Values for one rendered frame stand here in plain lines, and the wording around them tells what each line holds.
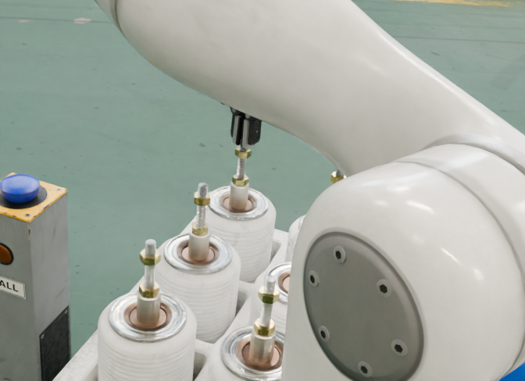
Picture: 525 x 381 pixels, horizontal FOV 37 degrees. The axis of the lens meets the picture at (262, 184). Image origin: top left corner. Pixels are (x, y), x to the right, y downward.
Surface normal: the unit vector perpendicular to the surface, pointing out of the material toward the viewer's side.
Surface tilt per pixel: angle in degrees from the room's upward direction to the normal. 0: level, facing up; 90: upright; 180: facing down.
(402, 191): 9
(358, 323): 91
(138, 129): 0
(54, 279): 90
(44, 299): 90
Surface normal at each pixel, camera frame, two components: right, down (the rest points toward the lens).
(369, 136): -0.53, 0.44
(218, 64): -0.35, 0.64
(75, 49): 0.11, -0.86
